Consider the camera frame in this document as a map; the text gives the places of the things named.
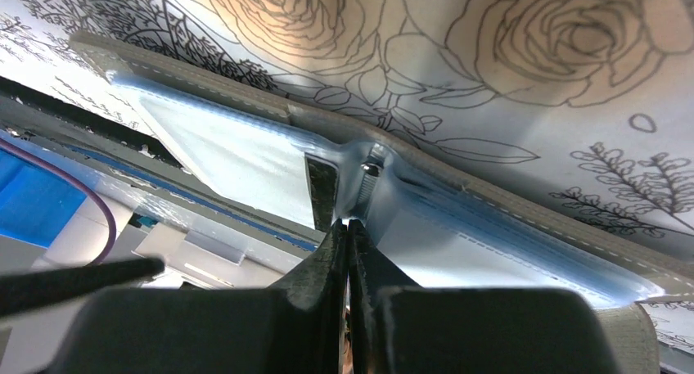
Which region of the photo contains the blue plastic bin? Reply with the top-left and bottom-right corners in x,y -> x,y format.
1,151 -> 86,248

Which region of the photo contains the floral tablecloth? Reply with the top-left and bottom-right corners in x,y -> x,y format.
0,0 -> 694,351

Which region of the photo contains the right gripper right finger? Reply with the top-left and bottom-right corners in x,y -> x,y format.
348,220 -> 619,373

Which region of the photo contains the beige leather card holder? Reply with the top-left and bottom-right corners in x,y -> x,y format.
69,31 -> 693,373

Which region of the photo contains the single thin credit card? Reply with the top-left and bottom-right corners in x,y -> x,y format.
305,155 -> 338,232

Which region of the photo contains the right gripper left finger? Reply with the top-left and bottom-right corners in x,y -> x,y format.
48,221 -> 347,373

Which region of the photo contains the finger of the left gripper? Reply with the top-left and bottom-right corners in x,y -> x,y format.
1,258 -> 164,318

